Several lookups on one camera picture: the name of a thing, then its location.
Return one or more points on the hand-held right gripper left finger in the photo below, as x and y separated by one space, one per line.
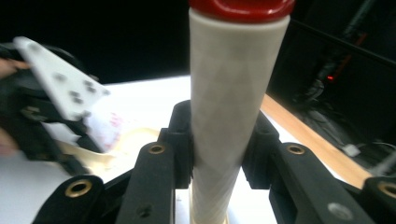
155 180

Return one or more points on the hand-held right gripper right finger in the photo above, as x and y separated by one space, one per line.
295 186

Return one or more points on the cream dustpan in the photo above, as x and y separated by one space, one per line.
137 137

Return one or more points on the white brush with red knob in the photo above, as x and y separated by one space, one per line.
230 93

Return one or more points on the white power adapter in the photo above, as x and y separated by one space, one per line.
351 150

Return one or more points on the white table mat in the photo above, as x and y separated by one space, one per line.
149 96

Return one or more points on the dark device with red light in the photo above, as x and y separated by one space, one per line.
330 77

